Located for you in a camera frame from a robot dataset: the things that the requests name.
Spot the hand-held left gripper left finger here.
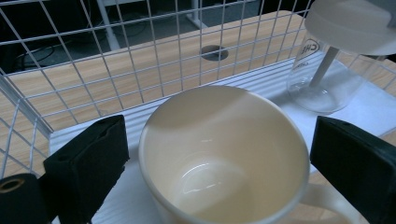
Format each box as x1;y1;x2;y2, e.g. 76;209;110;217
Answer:
43;115;131;224

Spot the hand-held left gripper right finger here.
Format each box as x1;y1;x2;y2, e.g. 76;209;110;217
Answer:
309;116;396;224

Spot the white wire shelf rack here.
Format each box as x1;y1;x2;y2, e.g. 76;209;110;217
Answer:
0;0;396;224

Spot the cream ceramic mug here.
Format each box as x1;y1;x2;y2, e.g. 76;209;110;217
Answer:
138;85;370;224

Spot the clear glass cup white lid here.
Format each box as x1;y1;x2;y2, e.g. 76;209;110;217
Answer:
286;0;396;114

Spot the thin black floor cable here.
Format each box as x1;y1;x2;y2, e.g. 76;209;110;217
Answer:
13;38;68;71

